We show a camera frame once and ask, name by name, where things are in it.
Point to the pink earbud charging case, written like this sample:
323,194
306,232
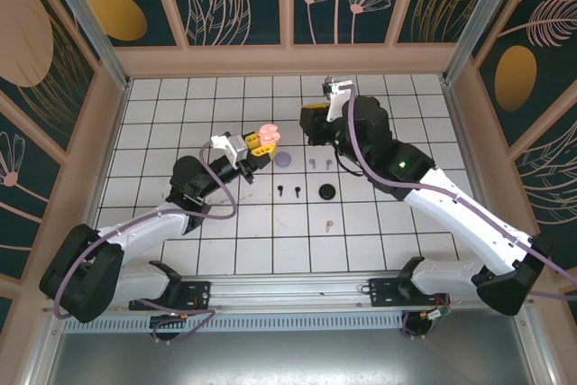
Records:
269,131

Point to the purple earbud charging case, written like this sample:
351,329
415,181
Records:
283,158

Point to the black earbud charging case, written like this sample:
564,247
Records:
327,191

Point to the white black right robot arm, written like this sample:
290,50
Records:
451,209

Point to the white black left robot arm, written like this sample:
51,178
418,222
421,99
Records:
144,225

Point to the grey metal sheet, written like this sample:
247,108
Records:
288,358

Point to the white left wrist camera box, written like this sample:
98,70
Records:
234,148

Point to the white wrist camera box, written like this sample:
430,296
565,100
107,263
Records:
338,96
234,148

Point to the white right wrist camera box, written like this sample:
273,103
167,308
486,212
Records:
338,96

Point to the aluminium side rail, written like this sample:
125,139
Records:
469,132

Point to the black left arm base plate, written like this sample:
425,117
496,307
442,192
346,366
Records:
194,292

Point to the aluminium mounting rail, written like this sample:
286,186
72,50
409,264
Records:
288,290

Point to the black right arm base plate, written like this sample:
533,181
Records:
387,292

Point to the aluminium frame post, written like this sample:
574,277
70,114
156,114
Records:
482,15
85,20

